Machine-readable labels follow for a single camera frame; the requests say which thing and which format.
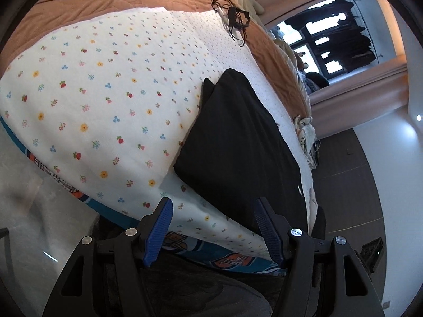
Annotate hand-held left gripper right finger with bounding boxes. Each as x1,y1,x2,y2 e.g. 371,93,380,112
254,197,386,317

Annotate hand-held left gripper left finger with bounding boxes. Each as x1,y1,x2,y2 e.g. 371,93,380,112
41,197,174,317

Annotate black button-up shirt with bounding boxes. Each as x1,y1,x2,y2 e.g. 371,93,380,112
173,69,313,232

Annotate pile of light clothes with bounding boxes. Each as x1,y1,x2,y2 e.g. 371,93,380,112
293,114,319,169

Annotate hanging dark clothes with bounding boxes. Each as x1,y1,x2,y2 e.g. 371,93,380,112
284,0,379,73

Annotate person's grey patterned trouser leg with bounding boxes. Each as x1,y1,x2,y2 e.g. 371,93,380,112
89,215,291,317

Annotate black crate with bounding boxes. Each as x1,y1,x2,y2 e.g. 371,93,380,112
360,237,384,273

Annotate white floral bed sheet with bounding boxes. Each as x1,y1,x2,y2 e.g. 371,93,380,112
0,7,318,260

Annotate plush toys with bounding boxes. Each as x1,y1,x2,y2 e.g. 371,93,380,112
271,26,331,90

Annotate black charger with cables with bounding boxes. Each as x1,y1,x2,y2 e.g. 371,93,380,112
211,0,252,47

